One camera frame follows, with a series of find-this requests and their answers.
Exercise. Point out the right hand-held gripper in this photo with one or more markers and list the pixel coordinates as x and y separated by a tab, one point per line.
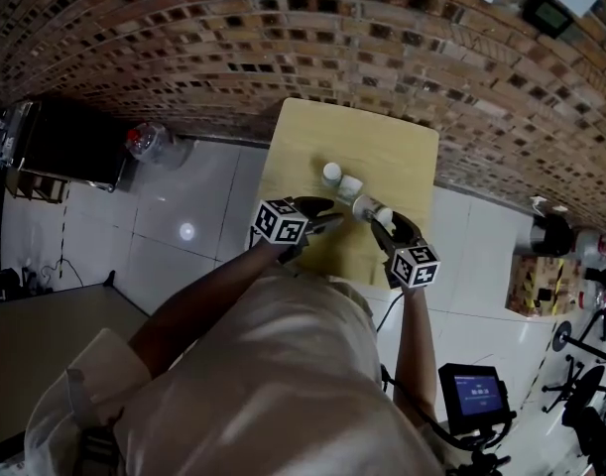
415	266

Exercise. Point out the clear water jug red label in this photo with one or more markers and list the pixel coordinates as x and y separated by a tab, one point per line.
592	246

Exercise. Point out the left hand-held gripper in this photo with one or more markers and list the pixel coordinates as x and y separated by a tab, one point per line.
280	221

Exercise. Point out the white paper cup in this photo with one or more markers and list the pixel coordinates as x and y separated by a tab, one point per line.
369	208
350	187
331	172

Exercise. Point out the person's beige clothing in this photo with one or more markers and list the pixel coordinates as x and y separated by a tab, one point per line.
258	390

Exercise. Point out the cardboard box with striped tape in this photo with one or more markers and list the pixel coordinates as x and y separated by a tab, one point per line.
535	285

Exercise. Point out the person's right forearm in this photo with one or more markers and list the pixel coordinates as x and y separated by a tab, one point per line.
416	345

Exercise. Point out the black stand with round base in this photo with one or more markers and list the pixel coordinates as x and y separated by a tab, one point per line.
560	337

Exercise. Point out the black floor equipment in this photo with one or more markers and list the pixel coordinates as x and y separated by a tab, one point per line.
0	280

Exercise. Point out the grey table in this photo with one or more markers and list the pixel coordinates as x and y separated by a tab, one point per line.
44	335

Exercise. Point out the clear plastic bottle red cap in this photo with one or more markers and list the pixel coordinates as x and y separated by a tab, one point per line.
149	142

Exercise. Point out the wooden shelf frame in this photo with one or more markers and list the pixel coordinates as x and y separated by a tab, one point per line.
35	186

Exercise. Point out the black wall device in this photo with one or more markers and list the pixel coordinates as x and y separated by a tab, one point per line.
548	14

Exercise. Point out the person's left forearm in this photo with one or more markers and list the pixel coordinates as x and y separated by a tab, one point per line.
208	305

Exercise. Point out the clear water jug red cap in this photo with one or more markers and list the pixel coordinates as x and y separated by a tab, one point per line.
597	295

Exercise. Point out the small black monitor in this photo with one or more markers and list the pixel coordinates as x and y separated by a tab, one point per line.
476	394

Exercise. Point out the black office chair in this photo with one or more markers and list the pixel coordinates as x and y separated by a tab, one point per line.
580	390

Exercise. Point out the dark low cabinet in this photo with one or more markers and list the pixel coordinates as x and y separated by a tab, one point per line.
59	142

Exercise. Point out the black and silver bucket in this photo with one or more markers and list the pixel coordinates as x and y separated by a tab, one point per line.
550	236

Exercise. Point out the tall black cabinet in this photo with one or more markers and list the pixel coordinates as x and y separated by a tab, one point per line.
605	273

